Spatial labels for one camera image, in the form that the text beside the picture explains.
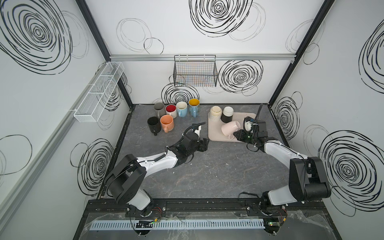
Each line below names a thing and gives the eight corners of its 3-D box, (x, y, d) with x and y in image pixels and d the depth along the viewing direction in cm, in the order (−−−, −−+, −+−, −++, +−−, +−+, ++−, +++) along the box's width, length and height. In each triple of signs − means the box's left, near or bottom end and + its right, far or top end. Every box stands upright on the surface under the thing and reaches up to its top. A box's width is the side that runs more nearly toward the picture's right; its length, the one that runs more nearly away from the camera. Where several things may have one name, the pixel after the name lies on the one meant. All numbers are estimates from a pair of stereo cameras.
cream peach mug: (160, 136, 103) (158, 129, 97) (163, 120, 112) (161, 113, 105) (172, 136, 103) (171, 129, 97) (174, 120, 112) (173, 113, 105)
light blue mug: (176, 120, 111) (175, 112, 105) (177, 109, 118) (176, 101, 111) (186, 120, 111) (186, 112, 105) (187, 109, 118) (186, 101, 111)
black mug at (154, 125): (148, 136, 103) (145, 128, 95) (151, 123, 110) (148, 115, 103) (159, 136, 103) (157, 128, 95) (162, 123, 110) (159, 115, 103)
